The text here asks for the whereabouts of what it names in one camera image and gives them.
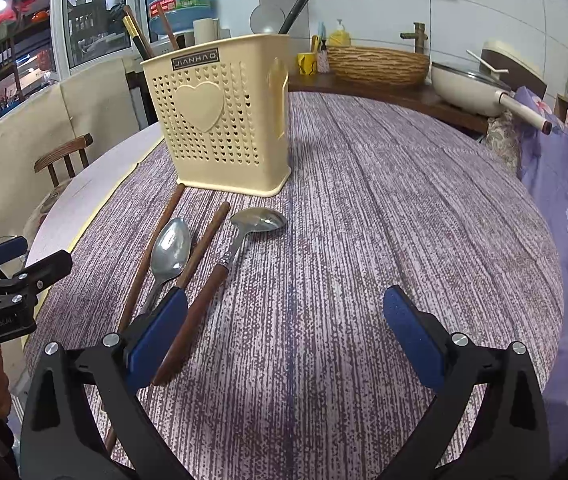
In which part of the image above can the brown wooden chopstick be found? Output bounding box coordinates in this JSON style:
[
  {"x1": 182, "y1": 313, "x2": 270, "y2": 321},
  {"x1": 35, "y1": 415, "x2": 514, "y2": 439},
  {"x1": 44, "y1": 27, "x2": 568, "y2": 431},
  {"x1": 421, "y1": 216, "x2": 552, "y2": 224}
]
[
  {"x1": 105, "y1": 185, "x2": 185, "y2": 453},
  {"x1": 176, "y1": 202, "x2": 231, "y2": 291},
  {"x1": 156, "y1": 4, "x2": 181, "y2": 51}
]

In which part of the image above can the wooden handled steel spoon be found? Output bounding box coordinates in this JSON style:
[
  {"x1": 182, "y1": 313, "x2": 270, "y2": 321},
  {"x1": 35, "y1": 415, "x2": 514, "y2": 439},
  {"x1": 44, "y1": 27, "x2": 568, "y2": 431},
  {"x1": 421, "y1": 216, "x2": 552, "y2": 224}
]
[{"x1": 151, "y1": 206, "x2": 288, "y2": 387}]

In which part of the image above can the grey round utensil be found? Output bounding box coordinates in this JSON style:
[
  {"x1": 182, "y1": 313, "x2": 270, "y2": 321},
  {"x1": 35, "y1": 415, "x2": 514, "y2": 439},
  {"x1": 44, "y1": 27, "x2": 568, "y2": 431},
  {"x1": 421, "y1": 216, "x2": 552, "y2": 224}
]
[{"x1": 250, "y1": 4, "x2": 287, "y2": 36}]

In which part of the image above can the yellow dish soap bottle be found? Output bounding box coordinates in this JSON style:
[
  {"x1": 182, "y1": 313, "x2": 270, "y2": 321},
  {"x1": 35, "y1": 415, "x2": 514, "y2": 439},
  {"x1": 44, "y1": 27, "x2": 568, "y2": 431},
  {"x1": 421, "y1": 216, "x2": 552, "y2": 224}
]
[{"x1": 328, "y1": 19, "x2": 352, "y2": 49}]

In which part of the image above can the cream frying pan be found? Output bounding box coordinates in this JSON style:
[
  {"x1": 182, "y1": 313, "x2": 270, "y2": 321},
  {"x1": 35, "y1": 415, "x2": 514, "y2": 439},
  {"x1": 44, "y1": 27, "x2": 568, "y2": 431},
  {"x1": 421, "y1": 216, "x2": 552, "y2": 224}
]
[{"x1": 430, "y1": 61, "x2": 553, "y2": 134}]

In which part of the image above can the cream rice cooker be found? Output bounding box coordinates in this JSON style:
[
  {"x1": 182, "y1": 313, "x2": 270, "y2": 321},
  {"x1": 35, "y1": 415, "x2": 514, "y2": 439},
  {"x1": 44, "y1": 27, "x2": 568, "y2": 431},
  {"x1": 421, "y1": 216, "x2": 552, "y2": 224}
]
[{"x1": 466, "y1": 40, "x2": 548, "y2": 99}]

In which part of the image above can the wooden chair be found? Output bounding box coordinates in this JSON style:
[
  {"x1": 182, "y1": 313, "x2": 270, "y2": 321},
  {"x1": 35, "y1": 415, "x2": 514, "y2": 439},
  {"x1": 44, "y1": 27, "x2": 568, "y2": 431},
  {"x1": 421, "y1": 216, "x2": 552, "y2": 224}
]
[{"x1": 34, "y1": 133, "x2": 94, "y2": 189}]

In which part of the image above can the brass faucet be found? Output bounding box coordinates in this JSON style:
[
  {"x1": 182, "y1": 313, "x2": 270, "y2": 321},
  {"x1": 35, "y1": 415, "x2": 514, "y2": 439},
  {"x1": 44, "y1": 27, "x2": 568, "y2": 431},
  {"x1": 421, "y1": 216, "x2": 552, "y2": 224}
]
[{"x1": 400, "y1": 22, "x2": 430, "y2": 56}]

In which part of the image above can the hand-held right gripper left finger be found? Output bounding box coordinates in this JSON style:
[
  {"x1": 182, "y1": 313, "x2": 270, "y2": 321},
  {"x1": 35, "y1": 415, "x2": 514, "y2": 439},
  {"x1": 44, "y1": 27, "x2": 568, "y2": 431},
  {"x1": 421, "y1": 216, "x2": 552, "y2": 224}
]
[{"x1": 20, "y1": 287, "x2": 189, "y2": 480}]

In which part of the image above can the glass pan lid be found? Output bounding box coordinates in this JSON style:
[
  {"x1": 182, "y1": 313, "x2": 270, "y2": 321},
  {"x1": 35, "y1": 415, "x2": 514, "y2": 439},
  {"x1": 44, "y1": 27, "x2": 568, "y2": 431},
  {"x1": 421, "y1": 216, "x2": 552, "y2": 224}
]
[{"x1": 431, "y1": 61, "x2": 510, "y2": 92}]

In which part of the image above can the woven basket sink basin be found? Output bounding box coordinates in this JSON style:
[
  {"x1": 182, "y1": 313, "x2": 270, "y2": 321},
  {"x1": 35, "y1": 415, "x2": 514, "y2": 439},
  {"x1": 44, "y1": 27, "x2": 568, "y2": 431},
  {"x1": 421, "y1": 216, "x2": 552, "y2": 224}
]
[{"x1": 326, "y1": 46, "x2": 431, "y2": 89}]

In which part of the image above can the grey water dispenser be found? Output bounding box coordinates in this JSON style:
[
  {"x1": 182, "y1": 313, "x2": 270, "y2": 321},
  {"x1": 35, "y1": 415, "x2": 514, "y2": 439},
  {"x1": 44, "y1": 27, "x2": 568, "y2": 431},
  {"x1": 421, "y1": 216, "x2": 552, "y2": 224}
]
[{"x1": 124, "y1": 57, "x2": 165, "y2": 127}]

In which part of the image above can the beige floral cloth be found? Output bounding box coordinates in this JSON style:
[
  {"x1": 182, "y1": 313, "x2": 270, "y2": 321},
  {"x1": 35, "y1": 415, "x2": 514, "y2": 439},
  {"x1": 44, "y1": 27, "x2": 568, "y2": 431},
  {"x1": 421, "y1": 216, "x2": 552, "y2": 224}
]
[{"x1": 481, "y1": 110, "x2": 523, "y2": 177}]

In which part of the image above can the white window frame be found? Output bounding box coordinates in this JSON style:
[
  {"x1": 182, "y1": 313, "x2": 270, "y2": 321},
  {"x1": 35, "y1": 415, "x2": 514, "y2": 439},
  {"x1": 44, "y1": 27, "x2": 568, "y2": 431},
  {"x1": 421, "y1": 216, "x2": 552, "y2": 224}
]
[{"x1": 48, "y1": 0, "x2": 153, "y2": 84}]

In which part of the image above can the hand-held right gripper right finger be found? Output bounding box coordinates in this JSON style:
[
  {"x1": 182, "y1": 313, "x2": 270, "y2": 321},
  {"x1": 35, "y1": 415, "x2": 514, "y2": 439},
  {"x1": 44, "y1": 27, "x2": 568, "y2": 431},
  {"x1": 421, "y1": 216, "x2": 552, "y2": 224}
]
[{"x1": 383, "y1": 285, "x2": 550, "y2": 480}]

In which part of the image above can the cat print seat cushion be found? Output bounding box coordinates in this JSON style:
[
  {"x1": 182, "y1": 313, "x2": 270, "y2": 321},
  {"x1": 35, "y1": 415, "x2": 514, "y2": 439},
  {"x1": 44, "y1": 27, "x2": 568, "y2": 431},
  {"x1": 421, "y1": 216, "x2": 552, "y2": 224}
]
[{"x1": 26, "y1": 182, "x2": 72, "y2": 246}]

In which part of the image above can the purple striped tablecloth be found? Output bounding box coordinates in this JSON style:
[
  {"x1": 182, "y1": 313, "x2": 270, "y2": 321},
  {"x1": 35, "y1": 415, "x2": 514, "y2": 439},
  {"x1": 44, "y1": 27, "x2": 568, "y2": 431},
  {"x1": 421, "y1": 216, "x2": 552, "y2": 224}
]
[{"x1": 24, "y1": 91, "x2": 565, "y2": 480}]

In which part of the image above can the beige perforated utensil holder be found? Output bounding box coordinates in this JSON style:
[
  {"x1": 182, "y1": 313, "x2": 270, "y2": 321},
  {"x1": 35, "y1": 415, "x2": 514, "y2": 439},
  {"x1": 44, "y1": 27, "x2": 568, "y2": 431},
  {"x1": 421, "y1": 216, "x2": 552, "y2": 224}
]
[{"x1": 141, "y1": 34, "x2": 293, "y2": 196}]

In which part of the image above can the black chopstick with gold band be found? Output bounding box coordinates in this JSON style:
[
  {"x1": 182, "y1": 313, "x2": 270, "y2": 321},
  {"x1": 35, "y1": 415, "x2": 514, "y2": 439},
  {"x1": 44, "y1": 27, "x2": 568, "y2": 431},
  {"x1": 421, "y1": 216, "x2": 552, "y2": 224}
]
[{"x1": 122, "y1": 5, "x2": 155, "y2": 60}]

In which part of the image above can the purple floral cloth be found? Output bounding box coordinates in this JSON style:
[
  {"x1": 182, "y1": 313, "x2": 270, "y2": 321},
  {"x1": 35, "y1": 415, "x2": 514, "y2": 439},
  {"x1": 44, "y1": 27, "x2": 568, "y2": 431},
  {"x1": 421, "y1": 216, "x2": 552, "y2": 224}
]
[{"x1": 514, "y1": 85, "x2": 568, "y2": 471}]

